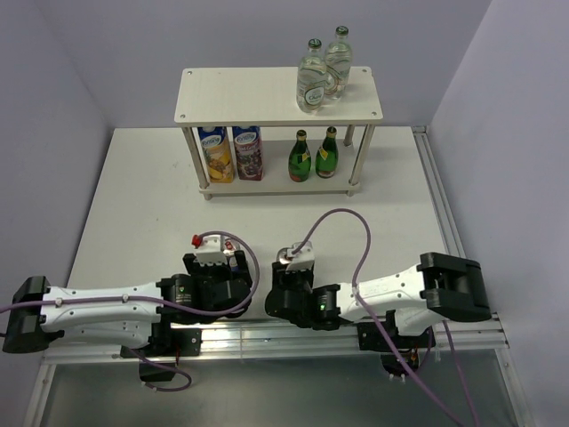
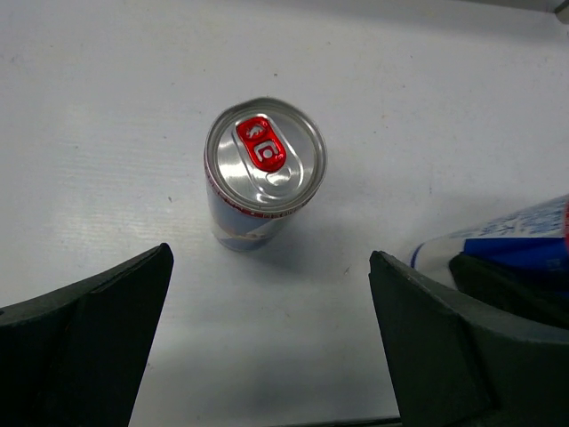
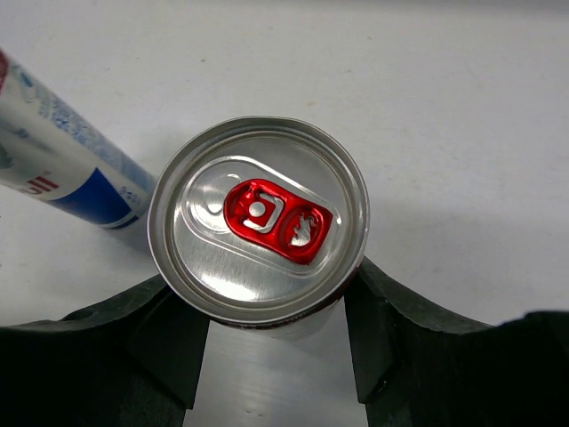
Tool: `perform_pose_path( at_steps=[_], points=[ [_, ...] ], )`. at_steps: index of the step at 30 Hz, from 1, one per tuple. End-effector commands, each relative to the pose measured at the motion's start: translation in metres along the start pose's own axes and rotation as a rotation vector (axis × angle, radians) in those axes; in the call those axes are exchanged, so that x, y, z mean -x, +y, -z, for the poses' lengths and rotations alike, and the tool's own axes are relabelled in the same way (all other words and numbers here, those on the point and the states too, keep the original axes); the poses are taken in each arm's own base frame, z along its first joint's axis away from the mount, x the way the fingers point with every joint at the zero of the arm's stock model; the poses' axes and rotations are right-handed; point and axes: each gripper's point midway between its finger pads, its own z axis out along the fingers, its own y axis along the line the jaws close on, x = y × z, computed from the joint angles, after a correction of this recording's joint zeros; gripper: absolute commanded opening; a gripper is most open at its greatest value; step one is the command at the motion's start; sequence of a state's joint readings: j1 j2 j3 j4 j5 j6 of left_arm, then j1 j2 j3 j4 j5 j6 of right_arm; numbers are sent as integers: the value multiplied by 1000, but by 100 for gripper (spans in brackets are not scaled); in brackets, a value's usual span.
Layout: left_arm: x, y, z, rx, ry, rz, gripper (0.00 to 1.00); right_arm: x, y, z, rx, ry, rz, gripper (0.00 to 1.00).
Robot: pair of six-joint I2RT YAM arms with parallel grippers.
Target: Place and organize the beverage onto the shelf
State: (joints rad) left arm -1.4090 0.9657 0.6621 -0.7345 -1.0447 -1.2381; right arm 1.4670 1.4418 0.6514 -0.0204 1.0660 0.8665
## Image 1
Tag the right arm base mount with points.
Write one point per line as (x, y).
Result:
(413, 349)

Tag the pineapple juice carton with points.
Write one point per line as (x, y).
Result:
(217, 153)

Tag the silver blue energy can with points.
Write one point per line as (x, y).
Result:
(282, 255)
(230, 248)

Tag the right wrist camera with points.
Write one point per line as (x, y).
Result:
(299, 257)

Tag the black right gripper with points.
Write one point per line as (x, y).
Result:
(279, 273)

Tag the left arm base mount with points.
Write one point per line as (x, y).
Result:
(159, 362)

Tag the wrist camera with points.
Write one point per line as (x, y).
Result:
(299, 257)
(209, 249)

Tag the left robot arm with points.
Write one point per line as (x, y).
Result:
(134, 317)

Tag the red grape juice carton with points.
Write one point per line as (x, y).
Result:
(248, 149)

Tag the clear bottle green cap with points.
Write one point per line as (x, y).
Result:
(338, 60)
(311, 78)

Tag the green glass bottle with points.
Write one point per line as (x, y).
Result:
(299, 161)
(327, 155)

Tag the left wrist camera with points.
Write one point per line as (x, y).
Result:
(209, 249)

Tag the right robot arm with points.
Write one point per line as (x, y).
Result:
(439, 287)

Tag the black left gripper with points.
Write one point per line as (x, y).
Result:
(242, 271)

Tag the white two-tier shelf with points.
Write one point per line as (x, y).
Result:
(225, 97)

